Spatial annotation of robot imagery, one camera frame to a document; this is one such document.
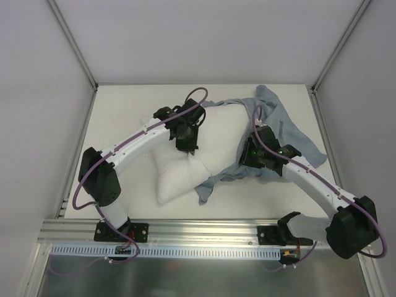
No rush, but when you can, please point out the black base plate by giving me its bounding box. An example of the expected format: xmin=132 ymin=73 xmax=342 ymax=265
xmin=257 ymin=225 xmax=314 ymax=246
xmin=93 ymin=220 xmax=149 ymax=243

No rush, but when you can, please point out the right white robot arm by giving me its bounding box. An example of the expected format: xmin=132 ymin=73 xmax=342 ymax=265
xmin=239 ymin=125 xmax=380 ymax=259

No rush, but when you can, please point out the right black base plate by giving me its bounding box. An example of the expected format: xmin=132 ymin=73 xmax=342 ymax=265
xmin=257 ymin=225 xmax=314 ymax=246

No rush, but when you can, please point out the white slotted cable duct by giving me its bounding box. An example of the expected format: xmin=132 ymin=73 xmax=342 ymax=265
xmin=51 ymin=244 xmax=281 ymax=261

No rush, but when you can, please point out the grey-blue pillowcase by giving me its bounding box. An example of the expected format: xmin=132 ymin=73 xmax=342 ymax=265
xmin=195 ymin=85 xmax=327 ymax=205

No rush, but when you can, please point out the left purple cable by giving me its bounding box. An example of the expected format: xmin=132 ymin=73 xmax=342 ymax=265
xmin=72 ymin=87 xmax=209 ymax=273

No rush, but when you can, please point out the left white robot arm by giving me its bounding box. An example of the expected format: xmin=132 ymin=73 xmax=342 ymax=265
xmin=76 ymin=98 xmax=206 ymax=241

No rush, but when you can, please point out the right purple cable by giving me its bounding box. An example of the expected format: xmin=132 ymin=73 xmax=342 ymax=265
xmin=252 ymin=105 xmax=389 ymax=270

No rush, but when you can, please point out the left aluminium frame post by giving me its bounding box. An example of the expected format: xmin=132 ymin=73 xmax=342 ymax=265
xmin=46 ymin=0 xmax=99 ymax=91

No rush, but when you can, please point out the purple cable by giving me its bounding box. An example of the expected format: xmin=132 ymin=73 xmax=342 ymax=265
xmin=72 ymin=87 xmax=209 ymax=273
xmin=252 ymin=105 xmax=389 ymax=270

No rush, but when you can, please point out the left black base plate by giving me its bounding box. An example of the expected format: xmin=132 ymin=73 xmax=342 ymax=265
xmin=93 ymin=220 xmax=149 ymax=243

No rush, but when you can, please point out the white pillow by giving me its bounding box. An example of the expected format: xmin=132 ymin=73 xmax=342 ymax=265
xmin=152 ymin=103 xmax=251 ymax=205

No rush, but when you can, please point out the aluminium mounting rail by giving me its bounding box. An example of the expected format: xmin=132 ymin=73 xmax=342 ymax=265
xmin=38 ymin=218 xmax=277 ymax=248

